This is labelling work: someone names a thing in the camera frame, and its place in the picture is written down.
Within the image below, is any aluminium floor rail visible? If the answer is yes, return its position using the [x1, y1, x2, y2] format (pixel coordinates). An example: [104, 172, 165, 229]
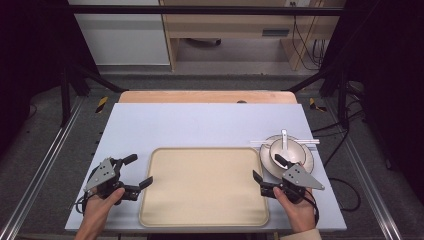
[0, 96, 86, 240]
[323, 99, 405, 240]

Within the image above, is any dark curtain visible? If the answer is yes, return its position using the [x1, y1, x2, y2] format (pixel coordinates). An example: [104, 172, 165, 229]
[319, 0, 424, 194]
[0, 0, 100, 158]

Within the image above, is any white cabinet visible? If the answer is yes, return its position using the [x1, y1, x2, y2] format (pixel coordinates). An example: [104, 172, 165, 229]
[67, 0, 171, 66]

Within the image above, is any white chopstick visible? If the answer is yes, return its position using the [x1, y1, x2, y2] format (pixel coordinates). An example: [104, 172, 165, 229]
[250, 140, 320, 148]
[249, 138, 320, 146]

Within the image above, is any yellow and black tape strip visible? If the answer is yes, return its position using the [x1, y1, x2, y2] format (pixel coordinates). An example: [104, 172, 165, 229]
[308, 97, 328, 113]
[95, 95, 110, 115]

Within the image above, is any black horizontal frame bar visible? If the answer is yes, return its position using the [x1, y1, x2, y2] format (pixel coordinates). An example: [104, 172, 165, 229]
[66, 4, 345, 17]

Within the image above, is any black metal stand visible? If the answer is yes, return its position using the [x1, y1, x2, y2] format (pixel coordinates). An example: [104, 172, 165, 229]
[285, 61, 352, 132]
[59, 62, 130, 128]

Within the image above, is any beige plastic tray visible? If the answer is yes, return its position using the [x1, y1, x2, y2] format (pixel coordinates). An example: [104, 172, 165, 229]
[138, 146, 271, 229]

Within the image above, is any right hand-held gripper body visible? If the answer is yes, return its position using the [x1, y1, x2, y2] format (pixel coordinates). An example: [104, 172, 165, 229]
[259, 162, 326, 205]

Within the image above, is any hand-held gripper black cable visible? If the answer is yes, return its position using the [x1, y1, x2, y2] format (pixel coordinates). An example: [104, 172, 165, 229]
[74, 195, 89, 215]
[302, 189, 321, 226]

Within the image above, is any black floor cable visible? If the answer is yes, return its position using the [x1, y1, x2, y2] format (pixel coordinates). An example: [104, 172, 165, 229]
[310, 109, 363, 213]

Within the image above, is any white spoon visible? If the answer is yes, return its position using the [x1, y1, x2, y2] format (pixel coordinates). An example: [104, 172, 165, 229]
[273, 128, 290, 168]

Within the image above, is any person's left hand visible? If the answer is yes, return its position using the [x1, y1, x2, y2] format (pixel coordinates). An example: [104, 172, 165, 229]
[82, 187, 126, 231]

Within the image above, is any wooden table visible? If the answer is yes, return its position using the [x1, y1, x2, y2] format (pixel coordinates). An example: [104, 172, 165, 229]
[117, 90, 299, 105]

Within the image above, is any light wooden desk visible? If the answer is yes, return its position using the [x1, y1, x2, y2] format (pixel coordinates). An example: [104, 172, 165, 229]
[159, 0, 347, 72]

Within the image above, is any white bowl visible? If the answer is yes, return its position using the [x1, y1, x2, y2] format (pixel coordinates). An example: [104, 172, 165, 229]
[268, 137, 307, 170]

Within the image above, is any black chair base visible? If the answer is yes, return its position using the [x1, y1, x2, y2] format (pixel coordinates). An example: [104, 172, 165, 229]
[184, 37, 223, 48]

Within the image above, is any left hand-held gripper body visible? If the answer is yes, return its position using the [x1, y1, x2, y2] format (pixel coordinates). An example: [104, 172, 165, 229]
[83, 157, 141, 203]

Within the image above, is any person's right hand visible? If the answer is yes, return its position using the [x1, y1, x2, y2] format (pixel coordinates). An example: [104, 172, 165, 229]
[272, 186, 318, 234]

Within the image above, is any bundle of hanging cables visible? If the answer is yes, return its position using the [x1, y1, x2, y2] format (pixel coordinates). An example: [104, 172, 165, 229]
[291, 2, 327, 72]

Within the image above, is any right hand-held gripper black cable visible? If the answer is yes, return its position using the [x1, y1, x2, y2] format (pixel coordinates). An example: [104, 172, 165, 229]
[302, 189, 321, 226]

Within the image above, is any left hand-held gripper black cable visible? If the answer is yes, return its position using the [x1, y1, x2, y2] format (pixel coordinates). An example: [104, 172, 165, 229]
[74, 195, 89, 215]

